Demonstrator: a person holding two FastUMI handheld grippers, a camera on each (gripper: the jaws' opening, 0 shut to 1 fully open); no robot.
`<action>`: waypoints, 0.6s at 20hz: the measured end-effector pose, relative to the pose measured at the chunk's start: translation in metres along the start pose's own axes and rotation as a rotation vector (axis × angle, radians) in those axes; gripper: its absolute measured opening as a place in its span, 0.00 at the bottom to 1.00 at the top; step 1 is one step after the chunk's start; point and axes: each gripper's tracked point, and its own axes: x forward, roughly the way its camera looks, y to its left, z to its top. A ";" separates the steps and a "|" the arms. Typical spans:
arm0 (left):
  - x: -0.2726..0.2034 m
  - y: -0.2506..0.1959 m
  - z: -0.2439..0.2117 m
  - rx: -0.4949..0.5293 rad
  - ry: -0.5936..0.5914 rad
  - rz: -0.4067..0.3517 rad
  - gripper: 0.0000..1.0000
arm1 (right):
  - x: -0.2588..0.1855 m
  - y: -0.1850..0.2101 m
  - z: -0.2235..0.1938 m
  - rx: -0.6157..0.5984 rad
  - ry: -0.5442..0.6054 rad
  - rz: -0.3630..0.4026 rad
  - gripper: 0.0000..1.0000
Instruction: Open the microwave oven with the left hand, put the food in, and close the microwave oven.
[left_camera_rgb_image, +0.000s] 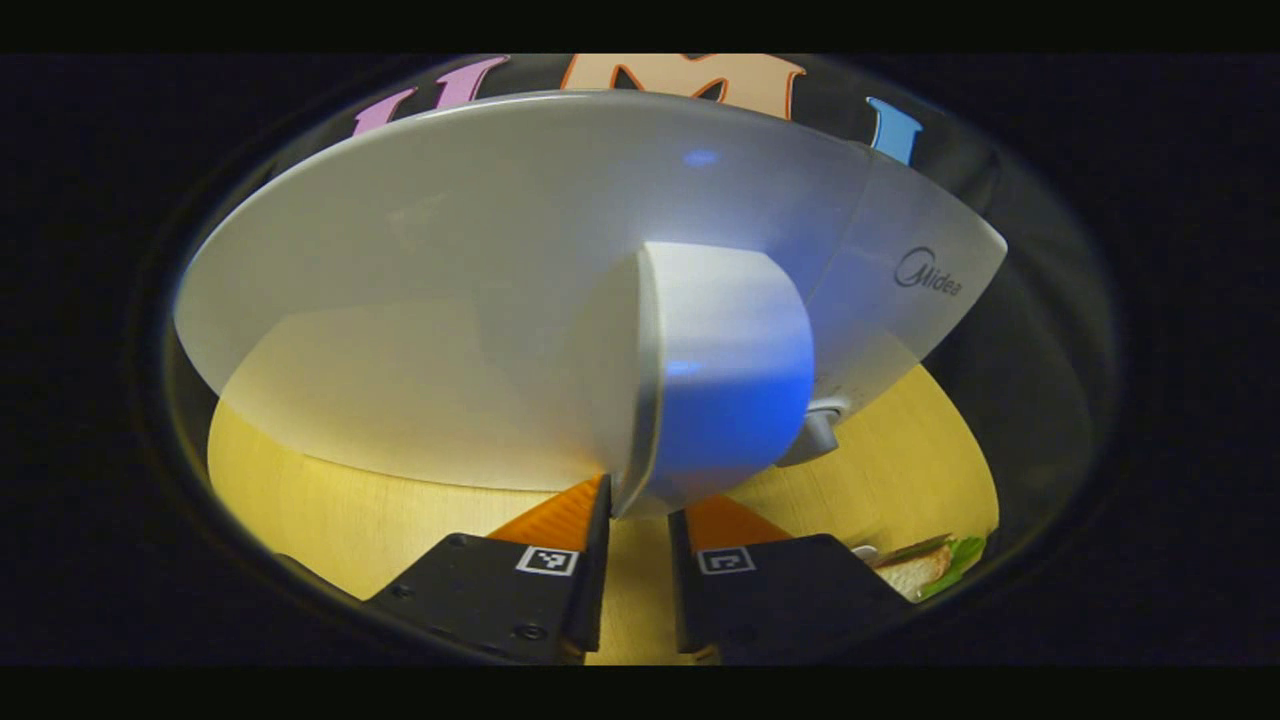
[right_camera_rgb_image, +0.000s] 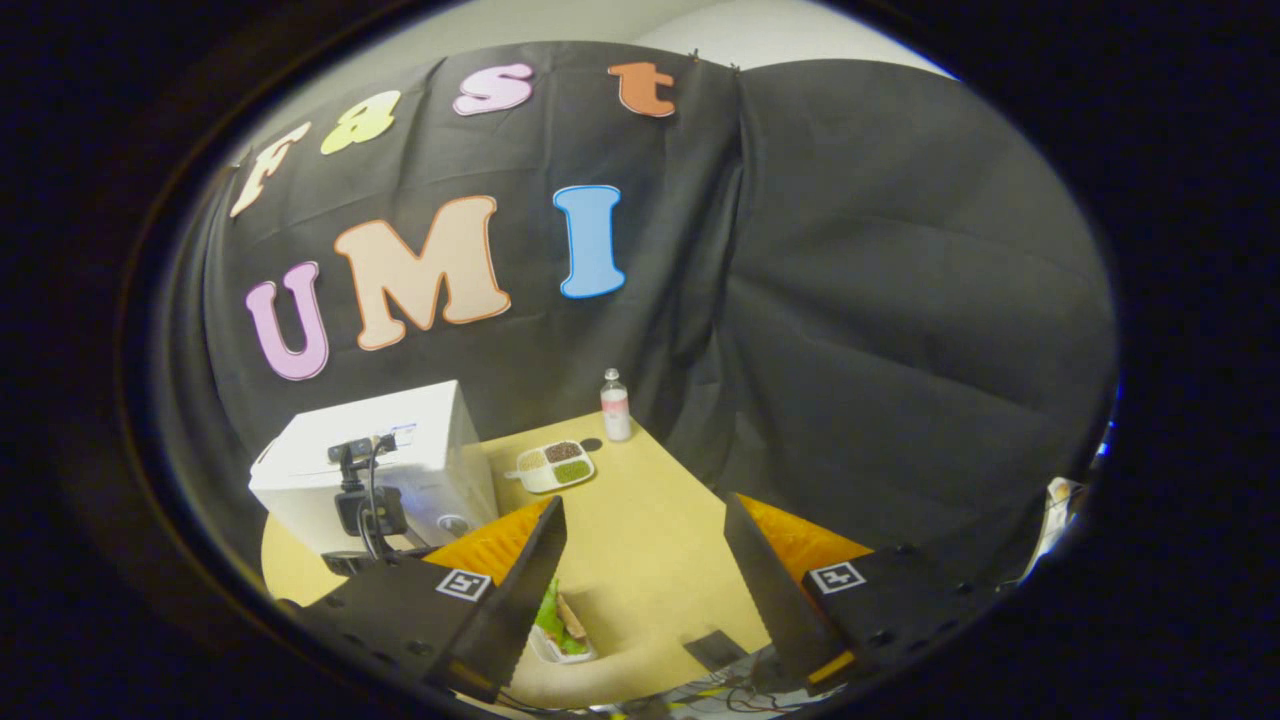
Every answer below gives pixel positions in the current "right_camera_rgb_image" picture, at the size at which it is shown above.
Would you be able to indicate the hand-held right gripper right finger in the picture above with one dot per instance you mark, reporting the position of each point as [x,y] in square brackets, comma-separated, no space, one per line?
[775,590]

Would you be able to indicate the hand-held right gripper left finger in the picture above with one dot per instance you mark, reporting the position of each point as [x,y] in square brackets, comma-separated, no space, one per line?
[520,600]

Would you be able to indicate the sandwich with lettuce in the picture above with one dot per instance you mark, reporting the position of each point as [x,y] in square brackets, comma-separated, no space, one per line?
[562,620]

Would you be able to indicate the white microwave oven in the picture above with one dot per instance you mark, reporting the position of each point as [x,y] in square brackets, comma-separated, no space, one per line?
[300,475]

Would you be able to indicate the white ribbed tray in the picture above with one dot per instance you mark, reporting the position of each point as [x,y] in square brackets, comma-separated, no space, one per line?
[560,657]

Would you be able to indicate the small flat black pad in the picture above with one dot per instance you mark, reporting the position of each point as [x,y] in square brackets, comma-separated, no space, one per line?
[715,650]

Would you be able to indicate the divided dish of grains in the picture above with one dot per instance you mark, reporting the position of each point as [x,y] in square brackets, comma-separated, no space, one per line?
[552,468]

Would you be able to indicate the clear bottle with pink label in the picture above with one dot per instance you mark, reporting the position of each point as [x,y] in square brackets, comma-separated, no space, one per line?
[616,410]

